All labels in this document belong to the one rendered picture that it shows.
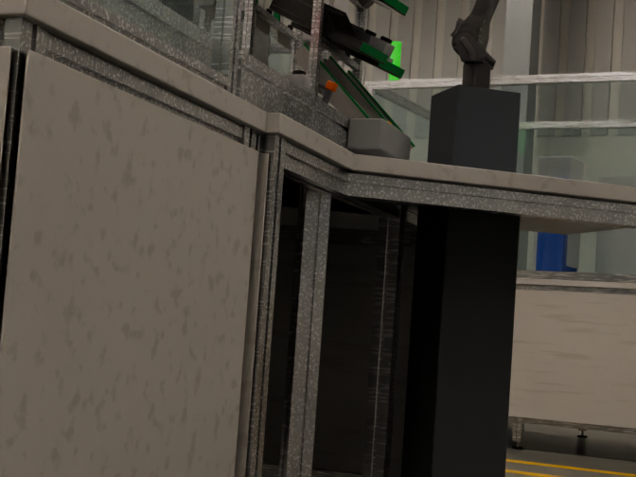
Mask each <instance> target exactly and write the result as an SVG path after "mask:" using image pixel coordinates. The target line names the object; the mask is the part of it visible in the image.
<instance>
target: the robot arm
mask: <svg viewBox="0 0 636 477"><path fill-rule="evenodd" d="M358 1H359V3H360V4H361V5H362V6H363V7H364V8H366V9H368V8H370V7H371V6H372V5H373V4H374V3H375V0H358ZM499 1H500V0H476V2H475V4H474V7H473V9H472V12H471V13H470V15H469V16H468V17H467V18H466V19H465V20H462V19H460V18H458V20H457V23H456V27H455V29H454V31H453V33H452V34H451V37H452V40H451V45H452V48H453V50H454V51H455V52H456V53H457V54H458V55H459V56H460V59H461V62H463V63H464V65H463V80H462V85H467V86H474V87H481V88H487V89H489V84H490V70H493V67H494V65H495V63H496V61H495V60H494V59H493V58H492V57H491V56H490V55H489V54H488V53H487V52H486V47H487V43H488V38H489V27H490V21H491V20H492V17H493V14H494V12H495V9H496V8H497V6H498V3H499Z"/></svg>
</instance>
